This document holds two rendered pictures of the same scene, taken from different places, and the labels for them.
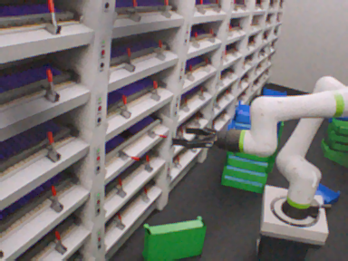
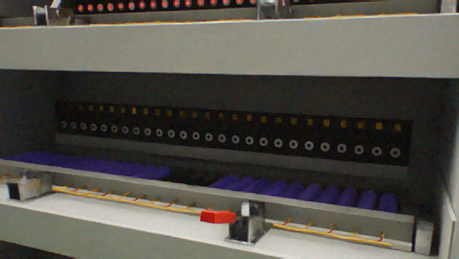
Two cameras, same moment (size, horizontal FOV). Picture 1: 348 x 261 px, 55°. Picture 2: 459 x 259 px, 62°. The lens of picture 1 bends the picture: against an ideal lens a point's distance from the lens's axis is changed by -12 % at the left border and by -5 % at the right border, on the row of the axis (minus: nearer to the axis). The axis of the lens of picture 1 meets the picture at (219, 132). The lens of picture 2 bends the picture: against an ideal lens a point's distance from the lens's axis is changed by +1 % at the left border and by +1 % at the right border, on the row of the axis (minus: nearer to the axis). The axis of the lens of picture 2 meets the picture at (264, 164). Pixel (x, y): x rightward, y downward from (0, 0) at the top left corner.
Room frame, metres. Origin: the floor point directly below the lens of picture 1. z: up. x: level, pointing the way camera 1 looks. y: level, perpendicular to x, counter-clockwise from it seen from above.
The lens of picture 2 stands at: (1.60, -0.02, 0.60)
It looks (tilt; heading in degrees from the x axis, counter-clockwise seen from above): 2 degrees up; 96
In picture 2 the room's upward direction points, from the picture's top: 7 degrees clockwise
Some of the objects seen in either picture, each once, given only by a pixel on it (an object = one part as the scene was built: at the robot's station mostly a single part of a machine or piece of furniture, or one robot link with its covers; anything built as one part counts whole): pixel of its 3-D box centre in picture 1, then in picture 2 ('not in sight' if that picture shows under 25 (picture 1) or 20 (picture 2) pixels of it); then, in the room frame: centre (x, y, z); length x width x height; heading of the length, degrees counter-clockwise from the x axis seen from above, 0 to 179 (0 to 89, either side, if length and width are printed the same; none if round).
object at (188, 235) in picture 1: (173, 240); not in sight; (1.35, 0.13, 0.10); 0.30 x 0.08 x 0.20; 121
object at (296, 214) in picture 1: (307, 207); not in sight; (1.45, -0.49, 0.37); 0.26 x 0.15 x 0.06; 97
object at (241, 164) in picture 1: (248, 158); not in sight; (2.21, -0.23, 0.20); 0.30 x 0.20 x 0.08; 84
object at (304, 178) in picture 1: (302, 183); not in sight; (1.45, -0.43, 0.49); 0.16 x 0.13 x 0.19; 25
